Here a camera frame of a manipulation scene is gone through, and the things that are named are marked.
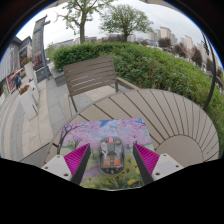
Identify bare-trunked leaning tree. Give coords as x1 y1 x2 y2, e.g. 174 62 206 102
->
55 0 115 45

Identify white flower planter box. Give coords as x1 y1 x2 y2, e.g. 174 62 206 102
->
21 57 38 86
18 84 40 121

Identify person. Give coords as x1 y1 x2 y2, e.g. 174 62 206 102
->
13 73 22 91

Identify green hedge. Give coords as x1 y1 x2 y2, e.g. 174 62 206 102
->
49 41 224 158

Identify transparent computer mouse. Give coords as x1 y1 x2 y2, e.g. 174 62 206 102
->
98 136 126 176

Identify flower print mouse pad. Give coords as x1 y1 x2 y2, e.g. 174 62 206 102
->
56 116 156 191

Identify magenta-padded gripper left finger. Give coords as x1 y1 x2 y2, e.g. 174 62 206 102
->
41 143 92 186

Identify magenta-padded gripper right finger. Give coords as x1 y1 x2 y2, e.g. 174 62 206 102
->
132 143 185 186

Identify distant apartment buildings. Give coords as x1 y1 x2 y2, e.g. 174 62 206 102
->
49 25 224 86

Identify grey slatted outdoor chair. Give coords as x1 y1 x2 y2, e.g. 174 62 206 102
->
62 55 140 113

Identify tall grey sign pillar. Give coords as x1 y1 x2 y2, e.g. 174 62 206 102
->
31 14 52 83

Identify dark curved parasol pole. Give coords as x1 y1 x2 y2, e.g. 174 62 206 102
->
199 31 217 112

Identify round-crowned green tree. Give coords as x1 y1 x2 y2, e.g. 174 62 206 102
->
98 3 155 43

